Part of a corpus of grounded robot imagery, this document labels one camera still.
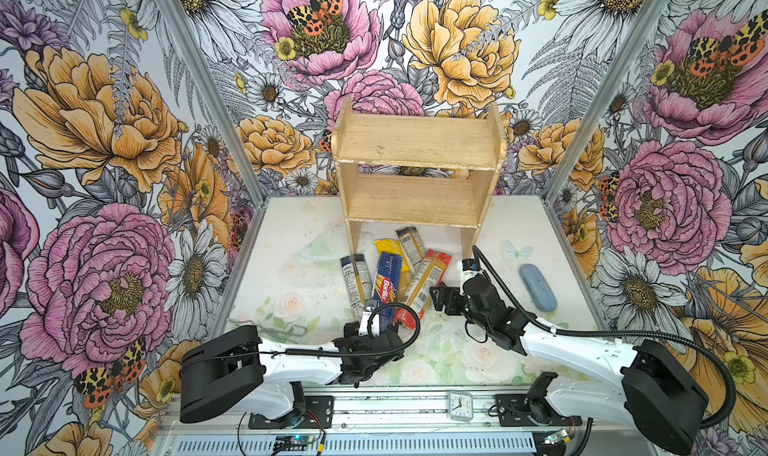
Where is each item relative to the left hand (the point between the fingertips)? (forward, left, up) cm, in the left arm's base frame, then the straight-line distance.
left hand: (373, 331), depth 86 cm
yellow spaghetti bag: (+30, -6, 0) cm, 30 cm away
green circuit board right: (-25, -44, -2) cm, 51 cm away
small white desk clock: (-19, -22, 0) cm, 29 cm away
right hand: (+6, -19, +7) cm, 21 cm away
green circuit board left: (-25, +18, -2) cm, 31 cm away
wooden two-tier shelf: (+60, -16, +8) cm, 63 cm away
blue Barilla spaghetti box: (+12, -4, +5) cm, 13 cm away
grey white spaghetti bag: (+16, +3, +1) cm, 17 cm away
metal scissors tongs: (+1, +23, -2) cm, 23 cm away
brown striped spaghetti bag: (+30, -13, +1) cm, 33 cm away
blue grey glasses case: (+13, -51, +1) cm, 52 cm away
